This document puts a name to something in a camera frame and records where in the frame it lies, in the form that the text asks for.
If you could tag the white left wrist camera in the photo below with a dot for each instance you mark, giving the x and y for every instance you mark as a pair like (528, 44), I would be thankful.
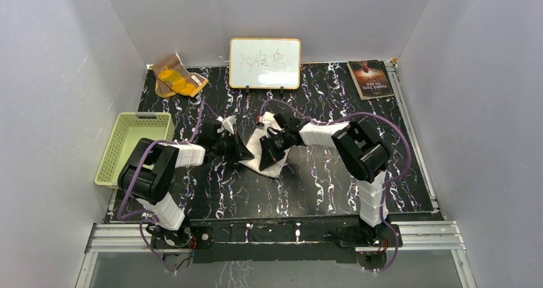
(228, 123)

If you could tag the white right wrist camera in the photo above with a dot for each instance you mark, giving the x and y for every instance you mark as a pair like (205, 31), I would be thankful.
(265, 121)

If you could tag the brown and yellow cloth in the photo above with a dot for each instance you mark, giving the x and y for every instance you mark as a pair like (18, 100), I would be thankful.
(172, 78)

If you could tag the aluminium base frame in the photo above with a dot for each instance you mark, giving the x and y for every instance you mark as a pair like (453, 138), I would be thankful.
(282, 240)

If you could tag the white towel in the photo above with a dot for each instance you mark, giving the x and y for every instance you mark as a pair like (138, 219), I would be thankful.
(254, 145)

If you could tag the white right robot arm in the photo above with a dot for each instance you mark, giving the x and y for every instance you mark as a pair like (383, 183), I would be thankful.
(362, 151)

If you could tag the green perforated plastic basket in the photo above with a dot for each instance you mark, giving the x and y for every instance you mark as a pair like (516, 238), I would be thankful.
(129, 128)

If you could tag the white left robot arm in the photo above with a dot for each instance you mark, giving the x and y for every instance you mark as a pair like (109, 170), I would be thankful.
(148, 171)

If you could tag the dark paperback book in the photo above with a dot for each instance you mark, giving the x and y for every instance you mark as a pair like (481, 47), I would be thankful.
(371, 79)

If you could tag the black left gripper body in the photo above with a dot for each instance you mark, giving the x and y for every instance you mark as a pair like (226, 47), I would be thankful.
(225, 147)

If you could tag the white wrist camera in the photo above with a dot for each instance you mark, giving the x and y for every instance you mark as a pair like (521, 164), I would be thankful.
(265, 121)
(228, 123)

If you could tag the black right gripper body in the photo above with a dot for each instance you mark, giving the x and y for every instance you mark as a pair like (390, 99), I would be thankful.
(281, 141)

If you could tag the small framed whiteboard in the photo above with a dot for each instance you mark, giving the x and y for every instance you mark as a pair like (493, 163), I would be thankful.
(265, 63)

